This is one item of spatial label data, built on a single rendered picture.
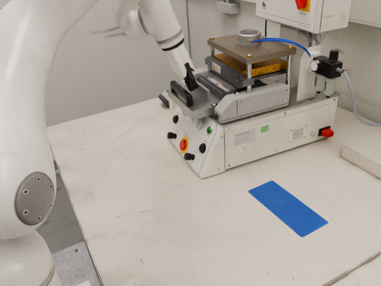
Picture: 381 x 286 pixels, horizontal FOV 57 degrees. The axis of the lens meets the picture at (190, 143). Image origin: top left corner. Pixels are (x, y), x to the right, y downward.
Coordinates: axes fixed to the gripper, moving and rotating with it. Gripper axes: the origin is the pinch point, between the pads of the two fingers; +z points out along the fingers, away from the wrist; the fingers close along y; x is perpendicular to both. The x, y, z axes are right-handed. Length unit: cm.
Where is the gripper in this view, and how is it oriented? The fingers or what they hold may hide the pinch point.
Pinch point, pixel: (191, 84)
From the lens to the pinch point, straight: 118.0
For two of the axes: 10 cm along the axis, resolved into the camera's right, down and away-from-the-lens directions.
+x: 8.4, -5.4, 1.2
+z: 3.8, 7.2, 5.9
